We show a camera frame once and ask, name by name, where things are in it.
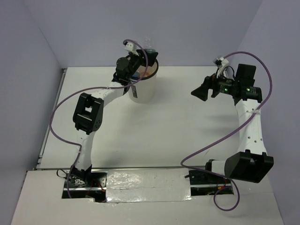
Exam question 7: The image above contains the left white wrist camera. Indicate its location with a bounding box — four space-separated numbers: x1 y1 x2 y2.
123 41 137 53

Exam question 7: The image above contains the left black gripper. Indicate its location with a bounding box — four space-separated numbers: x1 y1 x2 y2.
126 49 158 80

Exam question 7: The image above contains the clear bottle green label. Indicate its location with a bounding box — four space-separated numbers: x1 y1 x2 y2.
143 37 158 66

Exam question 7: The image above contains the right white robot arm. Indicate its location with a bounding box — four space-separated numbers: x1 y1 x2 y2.
191 64 274 183

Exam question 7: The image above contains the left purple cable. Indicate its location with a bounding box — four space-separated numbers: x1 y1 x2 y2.
49 38 149 199

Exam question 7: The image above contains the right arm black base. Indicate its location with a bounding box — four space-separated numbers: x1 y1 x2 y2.
185 169 233 196

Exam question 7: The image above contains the white bin with black rim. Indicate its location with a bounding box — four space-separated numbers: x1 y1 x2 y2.
128 60 159 104

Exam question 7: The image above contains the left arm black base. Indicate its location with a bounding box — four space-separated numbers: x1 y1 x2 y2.
56 169 107 203

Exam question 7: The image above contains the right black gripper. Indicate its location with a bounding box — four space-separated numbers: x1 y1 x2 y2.
191 67 239 101

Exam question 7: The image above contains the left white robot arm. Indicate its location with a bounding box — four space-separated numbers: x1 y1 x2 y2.
70 49 158 187

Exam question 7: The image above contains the Pepsi bottle blue label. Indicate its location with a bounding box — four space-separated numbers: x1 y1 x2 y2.
132 71 140 79

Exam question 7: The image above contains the long orange bottle white cap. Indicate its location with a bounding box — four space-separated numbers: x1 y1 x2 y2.
140 71 151 77

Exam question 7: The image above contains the silver tape patch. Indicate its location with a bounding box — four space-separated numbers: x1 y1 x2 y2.
106 168 192 203

